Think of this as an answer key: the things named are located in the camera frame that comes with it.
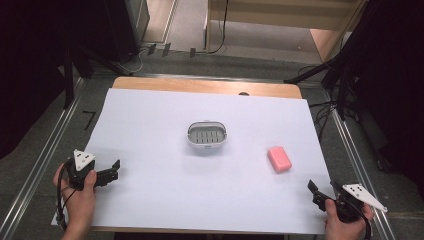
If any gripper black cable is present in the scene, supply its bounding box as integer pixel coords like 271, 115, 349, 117
343, 194, 373, 240
55, 158, 76, 232

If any person's right hand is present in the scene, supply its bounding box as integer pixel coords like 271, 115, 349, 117
323, 198, 375, 240

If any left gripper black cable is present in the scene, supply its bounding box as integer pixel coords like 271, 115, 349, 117
55, 158, 76, 232

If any white paper sheet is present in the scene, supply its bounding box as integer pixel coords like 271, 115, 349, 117
50, 87, 336, 236

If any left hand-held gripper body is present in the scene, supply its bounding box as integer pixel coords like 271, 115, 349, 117
64, 148, 101, 192

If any bundle of black floor cables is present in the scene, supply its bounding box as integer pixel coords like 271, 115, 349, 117
306, 64, 338, 143

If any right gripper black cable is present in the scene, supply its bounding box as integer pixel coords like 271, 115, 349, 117
343, 194, 373, 240

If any person's left hand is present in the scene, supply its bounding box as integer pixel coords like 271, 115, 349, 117
52, 162, 98, 231

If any wooden table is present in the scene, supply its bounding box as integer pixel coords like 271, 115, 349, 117
90, 76, 303, 235

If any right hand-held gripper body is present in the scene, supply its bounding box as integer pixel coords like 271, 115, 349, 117
333, 182, 389, 224

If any thin black hanging cable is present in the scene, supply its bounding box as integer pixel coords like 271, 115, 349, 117
196, 0, 230, 56

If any black curtain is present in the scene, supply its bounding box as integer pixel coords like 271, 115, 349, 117
328, 0, 424, 201
0, 0, 150, 161

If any white soap dish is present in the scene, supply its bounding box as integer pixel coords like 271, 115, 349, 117
186, 120, 229, 150

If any metal floor rail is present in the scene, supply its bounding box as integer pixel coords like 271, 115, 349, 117
324, 91, 398, 240
0, 77, 86, 240

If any light wooden cabinet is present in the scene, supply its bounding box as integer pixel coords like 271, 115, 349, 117
203, 0, 369, 63

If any pink soap bar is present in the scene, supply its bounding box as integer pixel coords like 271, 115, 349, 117
266, 145, 293, 175

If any white floor cable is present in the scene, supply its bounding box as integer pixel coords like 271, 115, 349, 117
114, 48, 149, 76

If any black metal stand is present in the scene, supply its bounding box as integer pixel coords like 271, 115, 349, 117
283, 54, 349, 122

